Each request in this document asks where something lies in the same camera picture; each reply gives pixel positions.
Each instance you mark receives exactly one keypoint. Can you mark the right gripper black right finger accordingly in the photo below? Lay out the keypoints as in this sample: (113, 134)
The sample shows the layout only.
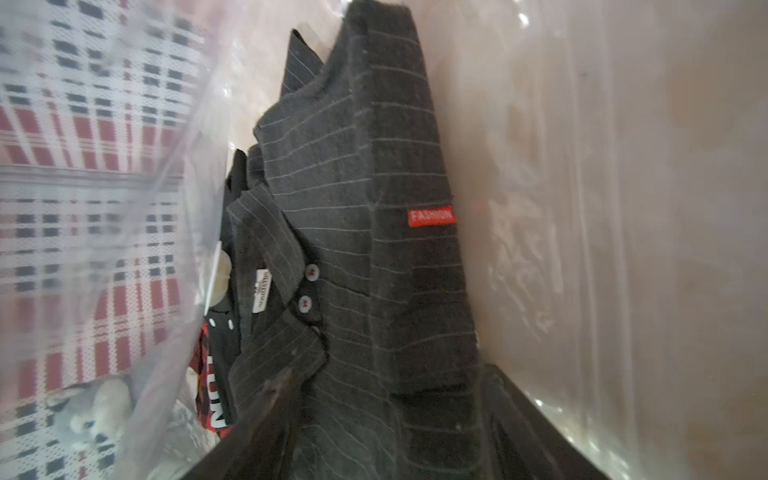
(522, 443)

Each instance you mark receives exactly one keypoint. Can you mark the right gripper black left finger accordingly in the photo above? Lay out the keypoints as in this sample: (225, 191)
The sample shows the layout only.
(262, 442)

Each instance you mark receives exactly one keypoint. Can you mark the red black plaid shirt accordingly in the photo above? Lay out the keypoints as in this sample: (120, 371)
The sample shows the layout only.
(210, 407)

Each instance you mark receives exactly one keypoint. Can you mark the clear plastic vacuum bag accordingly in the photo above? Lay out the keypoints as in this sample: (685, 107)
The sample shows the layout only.
(608, 162)

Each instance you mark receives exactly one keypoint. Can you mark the grey white husky plush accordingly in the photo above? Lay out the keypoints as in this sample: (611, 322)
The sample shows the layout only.
(93, 414)

